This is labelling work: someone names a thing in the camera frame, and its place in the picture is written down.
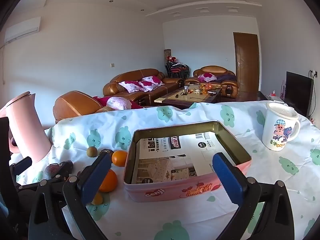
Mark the pink electric kettle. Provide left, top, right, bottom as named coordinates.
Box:
left=0, top=91, right=52, bottom=164

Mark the purple blanket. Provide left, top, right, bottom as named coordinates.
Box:
left=216, top=74, right=237, bottom=82

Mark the long brown leather sofa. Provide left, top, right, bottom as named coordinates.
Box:
left=103, top=68, right=184, bottom=105

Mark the stack of dark chairs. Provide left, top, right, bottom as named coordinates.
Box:
left=165, top=61, right=190, bottom=79

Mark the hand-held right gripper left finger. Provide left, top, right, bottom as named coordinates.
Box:
left=28, top=152, right=112, bottom=240

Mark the dark television cabinet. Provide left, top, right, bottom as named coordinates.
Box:
left=221, top=91, right=288, bottom=103

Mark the pink floral pillow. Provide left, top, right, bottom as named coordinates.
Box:
left=119, top=81, right=144, bottom=92
left=138, top=76, right=164, bottom=92
left=198, top=73, right=217, bottom=83

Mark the orange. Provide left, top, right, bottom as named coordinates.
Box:
left=99, top=169, right=118, bottom=193
left=112, top=150, right=128, bottom=167

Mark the wooden coffee table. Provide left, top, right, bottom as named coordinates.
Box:
left=154, top=86, right=222, bottom=109

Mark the white air conditioner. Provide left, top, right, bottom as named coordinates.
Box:
left=5, top=17, right=41, bottom=43

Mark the white green printed tablecloth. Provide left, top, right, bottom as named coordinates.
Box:
left=10, top=101, right=320, bottom=240

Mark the white cartoon mug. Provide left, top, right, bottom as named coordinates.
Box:
left=262, top=102, right=301, bottom=152

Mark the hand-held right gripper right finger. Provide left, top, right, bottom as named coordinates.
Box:
left=212, top=152, right=293, bottom=240

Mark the brown wooden door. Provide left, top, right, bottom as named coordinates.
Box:
left=233, top=32, right=260, bottom=93

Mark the pink tin box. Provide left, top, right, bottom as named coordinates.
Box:
left=123, top=120, right=252, bottom=203

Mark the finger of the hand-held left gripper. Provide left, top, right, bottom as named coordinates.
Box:
left=56, top=160, right=75, bottom=180

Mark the printed paper sheet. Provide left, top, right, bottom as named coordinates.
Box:
left=132, top=131, right=225, bottom=183

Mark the brown leather armchair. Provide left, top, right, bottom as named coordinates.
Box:
left=184, top=66, right=239, bottom=98

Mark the black television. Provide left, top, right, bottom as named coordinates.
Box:
left=285, top=71, right=314, bottom=118

